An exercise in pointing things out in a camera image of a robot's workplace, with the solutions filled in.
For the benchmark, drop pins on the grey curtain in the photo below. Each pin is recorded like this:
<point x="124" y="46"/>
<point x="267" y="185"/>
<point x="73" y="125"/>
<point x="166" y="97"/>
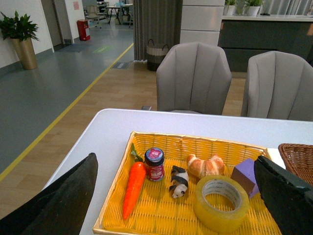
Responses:
<point x="159" y="20"/>

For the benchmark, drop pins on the purple foam cube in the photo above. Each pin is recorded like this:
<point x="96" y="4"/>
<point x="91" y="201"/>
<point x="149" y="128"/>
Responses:
<point x="243" y="173"/>

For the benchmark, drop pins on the potted plant in gold pot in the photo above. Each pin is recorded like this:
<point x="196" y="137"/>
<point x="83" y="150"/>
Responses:
<point x="21" y="31"/>

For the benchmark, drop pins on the toy croissant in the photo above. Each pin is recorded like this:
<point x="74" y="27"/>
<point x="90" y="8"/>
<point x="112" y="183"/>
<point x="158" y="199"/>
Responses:
<point x="201" y="168"/>

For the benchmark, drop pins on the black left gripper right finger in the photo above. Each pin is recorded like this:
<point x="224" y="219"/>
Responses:
<point x="288" y="198"/>

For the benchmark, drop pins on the left grey upholstered chair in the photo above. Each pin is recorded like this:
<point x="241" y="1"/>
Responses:
<point x="193" y="78"/>

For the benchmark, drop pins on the toy panda figure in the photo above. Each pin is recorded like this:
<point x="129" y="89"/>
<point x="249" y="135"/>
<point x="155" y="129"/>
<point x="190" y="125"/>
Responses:
<point x="179" y="177"/>

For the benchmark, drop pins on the distant desk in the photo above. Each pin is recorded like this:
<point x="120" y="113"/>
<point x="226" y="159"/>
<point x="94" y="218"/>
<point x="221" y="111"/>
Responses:
<point x="123" y="13"/>

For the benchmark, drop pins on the grey white storage basket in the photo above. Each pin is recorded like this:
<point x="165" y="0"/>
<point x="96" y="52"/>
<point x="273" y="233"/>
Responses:
<point x="155" y="54"/>

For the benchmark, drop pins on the grey upholstered chair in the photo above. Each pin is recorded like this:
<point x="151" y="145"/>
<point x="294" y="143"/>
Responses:
<point x="278" y="85"/>
<point x="193" y="78"/>

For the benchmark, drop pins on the small red labelled jar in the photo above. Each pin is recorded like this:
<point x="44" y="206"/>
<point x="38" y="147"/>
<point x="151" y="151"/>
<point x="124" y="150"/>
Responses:
<point x="154" y="160"/>

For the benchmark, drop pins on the white potted plant right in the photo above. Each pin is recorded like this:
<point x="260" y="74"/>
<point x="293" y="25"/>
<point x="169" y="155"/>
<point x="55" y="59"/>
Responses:
<point x="252" y="7"/>

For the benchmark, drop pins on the white pillar cabinet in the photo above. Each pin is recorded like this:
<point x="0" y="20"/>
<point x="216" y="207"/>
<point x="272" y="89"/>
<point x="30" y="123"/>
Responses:
<point x="201" y="21"/>

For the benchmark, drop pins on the orange toy carrot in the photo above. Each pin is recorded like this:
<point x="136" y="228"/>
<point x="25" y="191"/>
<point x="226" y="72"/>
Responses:
<point x="135" y="182"/>

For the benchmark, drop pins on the brown wicker basket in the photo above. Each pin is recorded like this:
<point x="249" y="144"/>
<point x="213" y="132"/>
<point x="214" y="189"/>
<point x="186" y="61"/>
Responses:
<point x="298" y="159"/>

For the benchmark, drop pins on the white potted plant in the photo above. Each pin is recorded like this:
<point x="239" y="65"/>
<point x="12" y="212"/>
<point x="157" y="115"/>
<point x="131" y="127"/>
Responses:
<point x="229" y="7"/>
<point x="252" y="7"/>

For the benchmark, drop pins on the right grey upholstered chair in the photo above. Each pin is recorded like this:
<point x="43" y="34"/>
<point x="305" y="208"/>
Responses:
<point x="278" y="85"/>

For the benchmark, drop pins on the white potted plant left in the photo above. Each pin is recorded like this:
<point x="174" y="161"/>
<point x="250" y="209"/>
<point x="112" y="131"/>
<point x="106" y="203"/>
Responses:
<point x="229" y="7"/>

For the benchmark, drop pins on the distant office chair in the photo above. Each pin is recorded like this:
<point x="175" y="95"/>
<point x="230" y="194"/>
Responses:
<point x="92" y="13"/>

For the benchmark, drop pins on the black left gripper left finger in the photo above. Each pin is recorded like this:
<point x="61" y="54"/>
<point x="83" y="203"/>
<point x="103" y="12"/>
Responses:
<point x="59" y="209"/>

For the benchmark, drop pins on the red cabinet box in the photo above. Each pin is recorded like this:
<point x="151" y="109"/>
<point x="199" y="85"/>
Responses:
<point x="83" y="30"/>

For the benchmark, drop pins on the dark grey counter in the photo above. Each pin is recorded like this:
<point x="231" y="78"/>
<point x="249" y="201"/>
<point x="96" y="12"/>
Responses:
<point x="243" y="38"/>

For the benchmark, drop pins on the yellow woven basket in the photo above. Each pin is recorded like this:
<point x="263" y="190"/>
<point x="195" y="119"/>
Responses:
<point x="156" y="211"/>

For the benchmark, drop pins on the yellow tape roll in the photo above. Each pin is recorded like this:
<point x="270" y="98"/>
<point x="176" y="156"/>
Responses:
<point x="216" y="219"/>

